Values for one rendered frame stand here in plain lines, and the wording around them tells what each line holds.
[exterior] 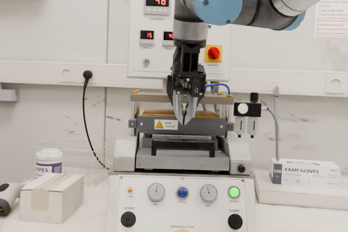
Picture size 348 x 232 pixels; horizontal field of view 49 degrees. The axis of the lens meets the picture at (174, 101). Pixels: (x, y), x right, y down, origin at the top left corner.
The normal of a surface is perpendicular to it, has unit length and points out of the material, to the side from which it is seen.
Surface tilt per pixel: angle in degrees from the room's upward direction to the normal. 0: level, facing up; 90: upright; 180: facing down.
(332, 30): 90
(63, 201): 90
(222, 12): 110
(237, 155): 40
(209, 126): 90
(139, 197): 65
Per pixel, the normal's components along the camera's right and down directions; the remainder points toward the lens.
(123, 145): 0.06, -0.73
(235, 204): 0.06, -0.37
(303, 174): -0.15, 0.04
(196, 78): 0.03, 0.40
